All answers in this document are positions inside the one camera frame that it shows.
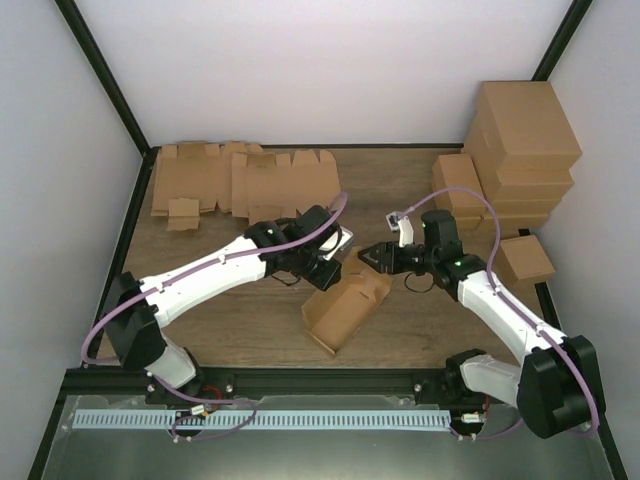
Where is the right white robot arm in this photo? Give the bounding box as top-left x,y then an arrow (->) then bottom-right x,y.
358,210 -> 605,438

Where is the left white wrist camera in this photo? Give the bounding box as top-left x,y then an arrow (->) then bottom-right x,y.
319,227 -> 354,260

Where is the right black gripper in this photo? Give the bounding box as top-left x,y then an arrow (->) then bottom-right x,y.
359,241 -> 438,275

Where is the black aluminium frame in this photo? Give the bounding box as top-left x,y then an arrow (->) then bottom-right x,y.
27,0 -> 629,480

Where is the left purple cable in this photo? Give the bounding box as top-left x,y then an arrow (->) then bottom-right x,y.
81,191 -> 350,445

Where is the lone small folded box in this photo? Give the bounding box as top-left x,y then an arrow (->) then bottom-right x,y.
493,235 -> 555,287

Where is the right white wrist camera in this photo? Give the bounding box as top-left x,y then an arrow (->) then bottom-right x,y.
386,212 -> 414,248

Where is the flat cardboard blank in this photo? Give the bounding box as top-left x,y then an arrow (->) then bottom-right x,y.
151,141 -> 263,231
231,149 -> 341,224

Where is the flat cardboard blank left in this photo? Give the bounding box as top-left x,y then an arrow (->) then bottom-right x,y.
151,141 -> 263,231

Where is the large top folded box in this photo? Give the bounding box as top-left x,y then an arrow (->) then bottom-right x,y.
476,81 -> 582,171

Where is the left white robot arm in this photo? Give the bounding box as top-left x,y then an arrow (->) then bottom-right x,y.
105,205 -> 353,404

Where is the flat cardboard blank middle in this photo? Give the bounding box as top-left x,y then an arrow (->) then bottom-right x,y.
231,149 -> 341,224

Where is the light blue slotted rail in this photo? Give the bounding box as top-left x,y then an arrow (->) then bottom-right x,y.
72,409 -> 451,432

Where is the small folded box left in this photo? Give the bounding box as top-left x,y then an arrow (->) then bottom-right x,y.
432,154 -> 486,218

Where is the cardboard box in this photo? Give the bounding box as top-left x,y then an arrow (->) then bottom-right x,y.
301,247 -> 392,356

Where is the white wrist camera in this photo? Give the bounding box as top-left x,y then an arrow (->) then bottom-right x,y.
386,212 -> 414,248
319,227 -> 354,260

